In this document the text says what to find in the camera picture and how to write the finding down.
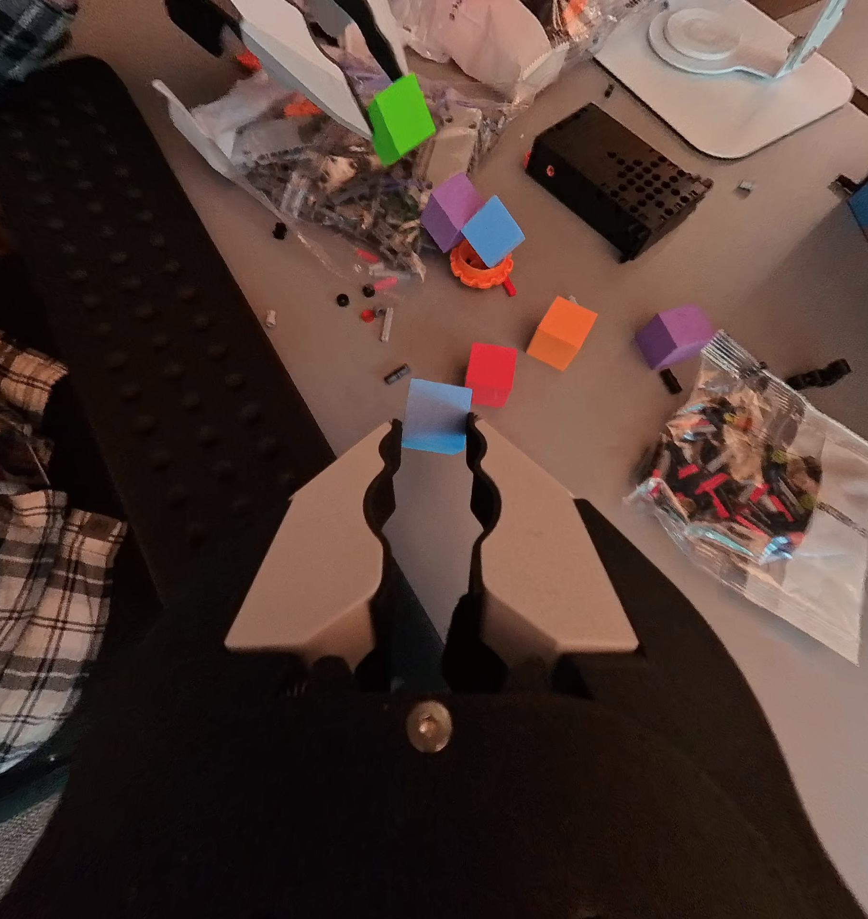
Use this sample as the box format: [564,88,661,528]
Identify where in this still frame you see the green foam cube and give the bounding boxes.
[368,75,436,166]

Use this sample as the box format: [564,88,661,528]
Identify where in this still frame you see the purple foam cube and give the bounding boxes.
[422,174,484,252]
[635,305,716,371]

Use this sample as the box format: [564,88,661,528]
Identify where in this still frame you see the grey desk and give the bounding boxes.
[61,0,868,919]

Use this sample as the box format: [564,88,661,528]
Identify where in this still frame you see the white label wheels bag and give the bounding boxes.
[391,0,650,94]

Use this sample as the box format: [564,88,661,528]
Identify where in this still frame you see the orange foam cube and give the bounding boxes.
[526,296,599,373]

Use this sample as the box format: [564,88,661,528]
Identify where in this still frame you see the white book stand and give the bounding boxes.
[592,0,854,159]

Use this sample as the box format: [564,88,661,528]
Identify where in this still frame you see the black double connector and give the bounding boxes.
[786,359,853,392]

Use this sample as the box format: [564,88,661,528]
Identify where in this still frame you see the clear bag of grey beams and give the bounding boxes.
[155,58,507,288]

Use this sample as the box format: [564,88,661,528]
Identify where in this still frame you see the person's plaid clothing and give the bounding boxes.
[0,316,134,784]

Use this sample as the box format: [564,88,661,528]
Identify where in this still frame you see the black studded baseplate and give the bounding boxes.
[0,58,334,690]

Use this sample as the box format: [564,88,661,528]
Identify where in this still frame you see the orange plastic gear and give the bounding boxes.
[450,242,518,295]

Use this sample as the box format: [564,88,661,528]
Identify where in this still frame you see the silver plastic parts bag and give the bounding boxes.
[628,334,868,664]

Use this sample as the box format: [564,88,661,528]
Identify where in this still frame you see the person's left forearm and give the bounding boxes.
[0,0,79,104]

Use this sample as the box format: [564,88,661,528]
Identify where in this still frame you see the light blue foam cube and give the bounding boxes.
[462,196,525,269]

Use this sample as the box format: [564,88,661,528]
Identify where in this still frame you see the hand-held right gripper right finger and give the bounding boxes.
[449,417,639,679]

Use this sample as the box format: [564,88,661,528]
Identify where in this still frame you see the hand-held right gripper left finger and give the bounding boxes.
[226,421,402,669]

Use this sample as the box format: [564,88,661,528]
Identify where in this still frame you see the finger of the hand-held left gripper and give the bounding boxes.
[234,0,370,137]
[312,0,406,83]

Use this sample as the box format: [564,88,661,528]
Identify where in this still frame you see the red foam cube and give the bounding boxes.
[465,342,520,410]

